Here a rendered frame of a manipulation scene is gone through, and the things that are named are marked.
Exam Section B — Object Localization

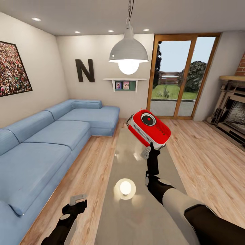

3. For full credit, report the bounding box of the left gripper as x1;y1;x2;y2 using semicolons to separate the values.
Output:
63;200;87;215

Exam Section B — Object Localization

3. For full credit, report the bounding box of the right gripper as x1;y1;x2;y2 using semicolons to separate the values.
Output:
147;143;160;165

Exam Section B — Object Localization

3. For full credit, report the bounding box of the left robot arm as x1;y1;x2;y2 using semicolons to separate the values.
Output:
41;193;87;245

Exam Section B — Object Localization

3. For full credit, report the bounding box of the radio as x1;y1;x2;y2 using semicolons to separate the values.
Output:
128;109;171;150

